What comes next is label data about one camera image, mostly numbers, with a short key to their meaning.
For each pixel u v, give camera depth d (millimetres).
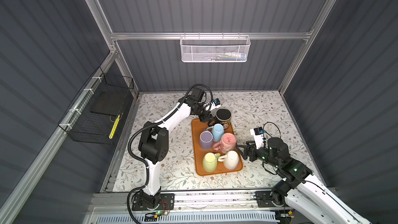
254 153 650
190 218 771
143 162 533
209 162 767
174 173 829
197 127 988
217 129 892
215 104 803
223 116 937
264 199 729
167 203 722
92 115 716
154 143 512
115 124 694
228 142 818
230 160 771
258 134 654
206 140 848
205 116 806
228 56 916
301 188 512
